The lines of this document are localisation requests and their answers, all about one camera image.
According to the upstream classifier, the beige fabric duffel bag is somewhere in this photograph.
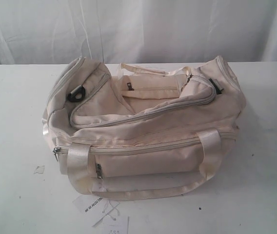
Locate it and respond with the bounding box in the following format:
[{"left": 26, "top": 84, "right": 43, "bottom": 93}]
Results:
[{"left": 42, "top": 56, "right": 246, "bottom": 200}]

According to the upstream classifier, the white brand hang tag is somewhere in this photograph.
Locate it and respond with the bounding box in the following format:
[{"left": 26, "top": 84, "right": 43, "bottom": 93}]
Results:
[{"left": 73, "top": 195, "right": 111, "bottom": 215}]

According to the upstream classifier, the white square hang tag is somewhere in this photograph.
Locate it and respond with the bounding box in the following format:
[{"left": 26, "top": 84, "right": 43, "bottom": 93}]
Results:
[{"left": 100, "top": 214, "right": 129, "bottom": 234}]

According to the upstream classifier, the clear plastic scrap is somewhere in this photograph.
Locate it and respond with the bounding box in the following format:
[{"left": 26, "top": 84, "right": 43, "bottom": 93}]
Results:
[{"left": 34, "top": 165, "right": 45, "bottom": 175}]

